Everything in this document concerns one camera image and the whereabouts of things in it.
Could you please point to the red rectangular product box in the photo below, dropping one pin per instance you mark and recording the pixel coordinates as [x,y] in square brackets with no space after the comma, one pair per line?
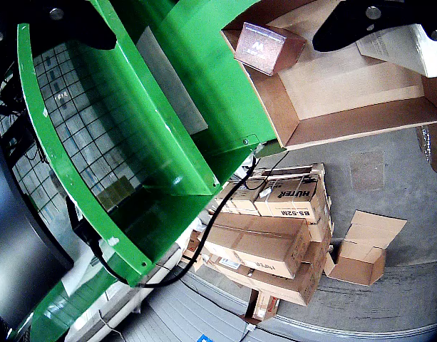
[264,46]

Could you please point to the green metal shelf unit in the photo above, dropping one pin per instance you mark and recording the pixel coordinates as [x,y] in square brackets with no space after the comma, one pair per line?
[139,107]

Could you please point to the plain white tall carton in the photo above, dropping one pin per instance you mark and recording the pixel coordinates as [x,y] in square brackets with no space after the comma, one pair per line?
[410,50]

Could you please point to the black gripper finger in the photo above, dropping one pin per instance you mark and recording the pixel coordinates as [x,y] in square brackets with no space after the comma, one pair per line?
[61,21]
[353,21]

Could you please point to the plain stacked cardboard box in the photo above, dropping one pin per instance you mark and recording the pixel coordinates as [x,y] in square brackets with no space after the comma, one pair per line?
[239,199]

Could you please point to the cardboard box printed BS-52M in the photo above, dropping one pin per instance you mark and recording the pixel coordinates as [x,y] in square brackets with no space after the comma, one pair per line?
[293,199]

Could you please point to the open empty cardboard box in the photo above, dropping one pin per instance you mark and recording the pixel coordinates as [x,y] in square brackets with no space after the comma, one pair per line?
[360,263]

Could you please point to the grey flat sheet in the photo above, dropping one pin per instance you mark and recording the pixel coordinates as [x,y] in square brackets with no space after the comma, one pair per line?
[175,96]

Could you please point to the open brown cardboard box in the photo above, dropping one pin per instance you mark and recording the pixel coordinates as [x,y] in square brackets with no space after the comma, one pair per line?
[346,107]

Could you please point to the long cardboard box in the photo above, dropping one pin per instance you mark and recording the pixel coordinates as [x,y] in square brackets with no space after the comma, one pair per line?
[257,242]

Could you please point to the large flat cardboard box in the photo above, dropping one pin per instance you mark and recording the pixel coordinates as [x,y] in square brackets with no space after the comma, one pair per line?
[293,288]

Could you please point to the black power adapter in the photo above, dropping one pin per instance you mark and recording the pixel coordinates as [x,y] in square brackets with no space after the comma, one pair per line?
[81,222]

